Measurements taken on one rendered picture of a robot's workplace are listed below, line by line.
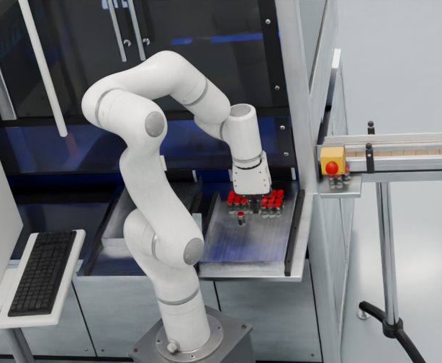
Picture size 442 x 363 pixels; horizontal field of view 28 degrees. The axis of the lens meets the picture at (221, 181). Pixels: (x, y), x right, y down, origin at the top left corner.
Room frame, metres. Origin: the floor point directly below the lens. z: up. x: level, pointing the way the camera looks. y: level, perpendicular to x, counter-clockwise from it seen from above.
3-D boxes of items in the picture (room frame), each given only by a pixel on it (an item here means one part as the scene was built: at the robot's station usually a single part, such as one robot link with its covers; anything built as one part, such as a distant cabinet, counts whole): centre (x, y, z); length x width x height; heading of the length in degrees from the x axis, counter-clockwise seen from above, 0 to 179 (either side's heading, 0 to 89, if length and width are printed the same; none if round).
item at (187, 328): (1.83, 0.17, 0.95); 0.19 x 0.19 x 0.18
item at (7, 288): (2.33, 0.67, 0.79); 0.45 x 0.28 x 0.03; 169
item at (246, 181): (2.06, -0.08, 1.21); 0.10 x 0.08 x 0.11; 73
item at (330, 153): (2.37, -0.36, 1.00); 0.08 x 0.07 x 0.07; 163
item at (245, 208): (2.32, -0.09, 0.90); 0.18 x 0.02 x 0.05; 73
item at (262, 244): (2.22, -0.06, 0.90); 0.34 x 0.26 x 0.04; 163
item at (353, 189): (2.40, -0.39, 0.87); 0.14 x 0.13 x 0.02; 163
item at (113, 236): (2.42, 0.24, 0.90); 0.34 x 0.26 x 0.04; 163
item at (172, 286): (1.86, 0.19, 1.16); 0.19 x 0.12 x 0.24; 42
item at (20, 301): (2.32, 0.62, 0.82); 0.40 x 0.14 x 0.02; 169
